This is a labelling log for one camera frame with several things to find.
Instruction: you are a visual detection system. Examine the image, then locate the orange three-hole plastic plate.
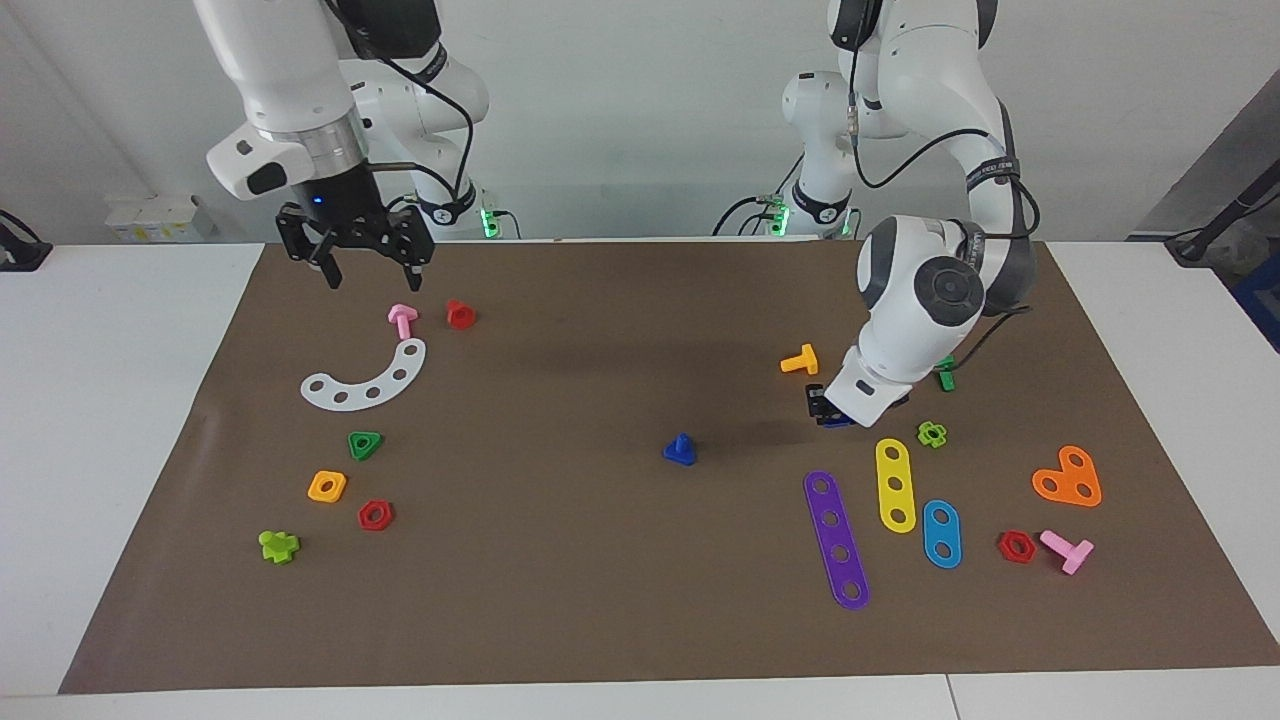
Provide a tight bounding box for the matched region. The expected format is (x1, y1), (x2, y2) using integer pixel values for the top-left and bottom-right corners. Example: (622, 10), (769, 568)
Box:
(1032, 445), (1103, 508)

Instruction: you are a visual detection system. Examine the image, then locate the white box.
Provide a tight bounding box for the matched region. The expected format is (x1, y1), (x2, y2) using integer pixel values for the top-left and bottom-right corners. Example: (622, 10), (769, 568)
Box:
(105, 195), (216, 244)

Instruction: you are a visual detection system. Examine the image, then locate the blue two-hole plastic plate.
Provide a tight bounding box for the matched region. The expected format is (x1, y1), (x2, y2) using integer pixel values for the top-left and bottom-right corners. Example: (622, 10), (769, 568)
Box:
(922, 499), (963, 570)

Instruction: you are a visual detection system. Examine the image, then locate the brown paper mat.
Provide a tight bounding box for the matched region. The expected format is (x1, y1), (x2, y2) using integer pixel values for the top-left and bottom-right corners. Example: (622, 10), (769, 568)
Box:
(58, 238), (1280, 695)

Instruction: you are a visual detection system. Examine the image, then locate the white curved five-hole plate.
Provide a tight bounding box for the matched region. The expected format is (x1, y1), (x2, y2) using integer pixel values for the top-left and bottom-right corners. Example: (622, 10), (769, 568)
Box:
(301, 338), (427, 412)

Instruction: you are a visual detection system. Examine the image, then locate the purple four-hole plastic plate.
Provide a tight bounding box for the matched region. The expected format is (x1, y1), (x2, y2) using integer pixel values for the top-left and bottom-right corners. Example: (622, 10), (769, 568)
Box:
(804, 470), (871, 611)

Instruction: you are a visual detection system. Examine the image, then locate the blue crate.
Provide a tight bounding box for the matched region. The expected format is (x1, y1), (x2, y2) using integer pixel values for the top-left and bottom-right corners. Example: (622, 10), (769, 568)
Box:
(1232, 250), (1280, 353)

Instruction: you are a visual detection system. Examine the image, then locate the yellow three-hole plastic plate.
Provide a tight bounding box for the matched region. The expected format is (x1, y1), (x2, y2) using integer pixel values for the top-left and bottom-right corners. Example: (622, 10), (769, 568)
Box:
(876, 438), (917, 534)

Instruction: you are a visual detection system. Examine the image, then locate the black clamp object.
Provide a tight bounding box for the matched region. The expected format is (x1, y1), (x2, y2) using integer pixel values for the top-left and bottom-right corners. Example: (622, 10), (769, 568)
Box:
(0, 208), (53, 273)

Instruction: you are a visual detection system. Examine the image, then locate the black stand pole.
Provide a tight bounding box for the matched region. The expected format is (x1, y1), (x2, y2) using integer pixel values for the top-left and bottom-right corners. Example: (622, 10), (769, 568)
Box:
(1165, 185), (1280, 266)

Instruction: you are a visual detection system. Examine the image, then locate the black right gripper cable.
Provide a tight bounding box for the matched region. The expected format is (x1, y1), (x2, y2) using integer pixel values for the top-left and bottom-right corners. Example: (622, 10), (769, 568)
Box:
(372, 52), (477, 216)

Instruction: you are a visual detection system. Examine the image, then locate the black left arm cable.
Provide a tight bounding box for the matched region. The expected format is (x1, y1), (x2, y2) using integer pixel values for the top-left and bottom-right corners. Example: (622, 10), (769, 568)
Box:
(845, 60), (1041, 366)

